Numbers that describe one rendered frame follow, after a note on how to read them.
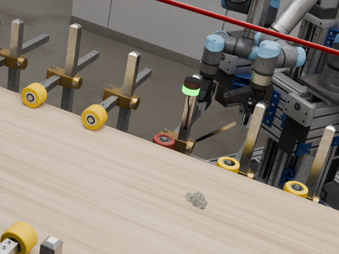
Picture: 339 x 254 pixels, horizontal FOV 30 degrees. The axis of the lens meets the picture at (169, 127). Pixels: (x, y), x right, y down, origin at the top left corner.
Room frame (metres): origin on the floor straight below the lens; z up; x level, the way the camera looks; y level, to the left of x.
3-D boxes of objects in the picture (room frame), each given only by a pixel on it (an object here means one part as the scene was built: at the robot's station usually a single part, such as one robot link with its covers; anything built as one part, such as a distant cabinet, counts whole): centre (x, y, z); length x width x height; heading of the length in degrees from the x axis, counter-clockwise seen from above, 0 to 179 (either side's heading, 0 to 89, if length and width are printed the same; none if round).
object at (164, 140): (1.99, 0.01, 0.85); 0.08 x 0.08 x 0.11
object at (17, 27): (2.29, 0.66, 0.88); 0.04 x 0.04 x 0.48; 74
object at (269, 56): (2.12, -0.29, 1.25); 0.09 x 0.08 x 0.11; 123
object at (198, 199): (1.66, -0.13, 0.91); 0.09 x 0.07 x 0.02; 18
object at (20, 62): (2.30, 0.68, 0.94); 0.14 x 0.06 x 0.05; 74
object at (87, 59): (2.29, 0.44, 0.95); 0.50 x 0.04 x 0.04; 164
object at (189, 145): (2.09, -0.04, 0.84); 0.14 x 0.06 x 0.05; 74
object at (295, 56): (2.18, -0.36, 1.24); 0.11 x 0.11 x 0.08; 33
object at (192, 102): (2.09, -0.06, 0.90); 0.04 x 0.04 x 0.48; 74
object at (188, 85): (2.04, -0.05, 1.12); 0.06 x 0.06 x 0.02
